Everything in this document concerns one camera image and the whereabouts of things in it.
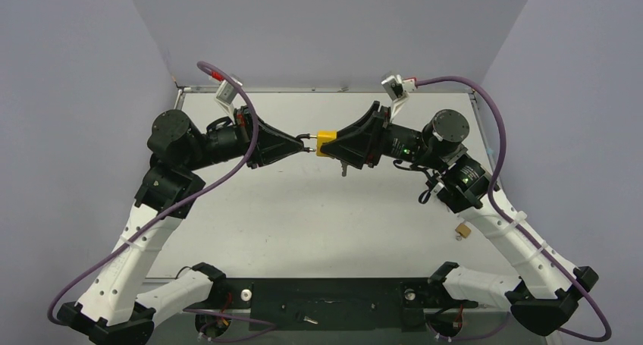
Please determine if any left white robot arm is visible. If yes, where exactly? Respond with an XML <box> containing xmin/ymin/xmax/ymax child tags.
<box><xmin>55</xmin><ymin>107</ymin><xmax>306</xmax><ymax>344</ymax></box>

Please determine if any yellow padlock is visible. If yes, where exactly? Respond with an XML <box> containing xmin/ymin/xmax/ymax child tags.
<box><xmin>296</xmin><ymin>130</ymin><xmax>337</xmax><ymax>157</ymax></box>

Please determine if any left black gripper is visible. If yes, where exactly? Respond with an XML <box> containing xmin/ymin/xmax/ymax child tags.
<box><xmin>185</xmin><ymin>105</ymin><xmax>305</xmax><ymax>172</ymax></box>

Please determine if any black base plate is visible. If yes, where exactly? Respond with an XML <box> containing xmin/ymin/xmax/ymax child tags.
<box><xmin>193</xmin><ymin>278</ymin><xmax>478</xmax><ymax>331</ymax></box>

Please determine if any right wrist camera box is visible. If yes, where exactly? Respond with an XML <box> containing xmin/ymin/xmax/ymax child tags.
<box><xmin>381</xmin><ymin>74</ymin><xmax>417</xmax><ymax>121</ymax></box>

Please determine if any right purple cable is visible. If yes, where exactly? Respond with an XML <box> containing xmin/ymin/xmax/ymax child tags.
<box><xmin>414</xmin><ymin>76</ymin><xmax>613</xmax><ymax>343</ymax></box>

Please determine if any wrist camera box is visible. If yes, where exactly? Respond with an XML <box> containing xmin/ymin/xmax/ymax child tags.
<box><xmin>215</xmin><ymin>79</ymin><xmax>237</xmax><ymax>119</ymax></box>
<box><xmin>381</xmin><ymin>74</ymin><xmax>417</xmax><ymax>121</ymax></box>

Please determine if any small brass padlock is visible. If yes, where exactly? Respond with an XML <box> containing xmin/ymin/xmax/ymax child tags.
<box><xmin>455</xmin><ymin>222</ymin><xmax>472</xmax><ymax>241</ymax></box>

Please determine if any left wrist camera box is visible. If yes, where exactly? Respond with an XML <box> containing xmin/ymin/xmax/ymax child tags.
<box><xmin>215</xmin><ymin>79</ymin><xmax>237</xmax><ymax>119</ymax></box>

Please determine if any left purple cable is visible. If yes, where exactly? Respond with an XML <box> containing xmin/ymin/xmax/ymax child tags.
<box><xmin>47</xmin><ymin>61</ymin><xmax>260</xmax><ymax>327</ymax></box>

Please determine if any aluminium table edge rail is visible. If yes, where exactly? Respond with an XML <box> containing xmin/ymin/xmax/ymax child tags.
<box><xmin>174</xmin><ymin>88</ymin><xmax>185</xmax><ymax>110</ymax></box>

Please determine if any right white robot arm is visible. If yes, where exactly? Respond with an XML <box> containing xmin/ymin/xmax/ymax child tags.
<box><xmin>317</xmin><ymin>102</ymin><xmax>598</xmax><ymax>336</ymax></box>

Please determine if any purple cable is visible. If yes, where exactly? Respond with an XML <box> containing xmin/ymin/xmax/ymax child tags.
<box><xmin>47</xmin><ymin>61</ymin><xmax>260</xmax><ymax>327</ymax></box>
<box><xmin>414</xmin><ymin>76</ymin><xmax>613</xmax><ymax>343</ymax></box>

